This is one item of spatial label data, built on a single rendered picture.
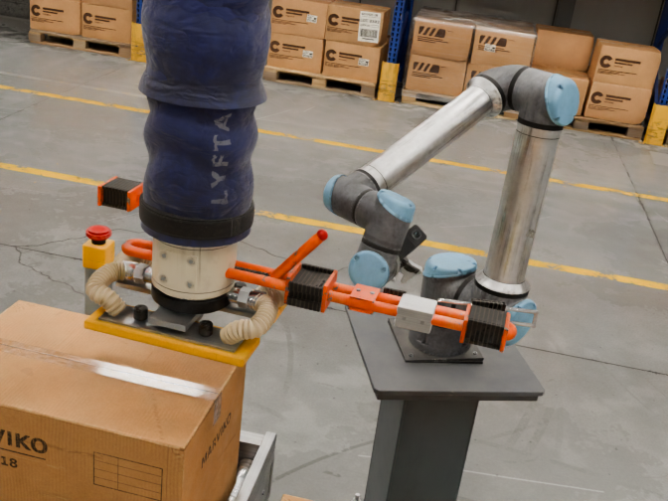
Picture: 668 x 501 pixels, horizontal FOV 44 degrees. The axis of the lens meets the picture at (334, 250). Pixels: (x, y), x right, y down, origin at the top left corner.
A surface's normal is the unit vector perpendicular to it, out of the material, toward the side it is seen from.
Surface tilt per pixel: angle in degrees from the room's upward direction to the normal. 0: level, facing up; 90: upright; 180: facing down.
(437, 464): 90
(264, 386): 0
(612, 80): 92
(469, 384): 0
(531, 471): 0
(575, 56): 92
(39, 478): 90
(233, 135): 69
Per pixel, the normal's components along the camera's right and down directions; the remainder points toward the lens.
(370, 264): -0.29, 0.18
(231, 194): 0.65, 0.19
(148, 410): 0.11, -0.91
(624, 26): -0.19, 0.38
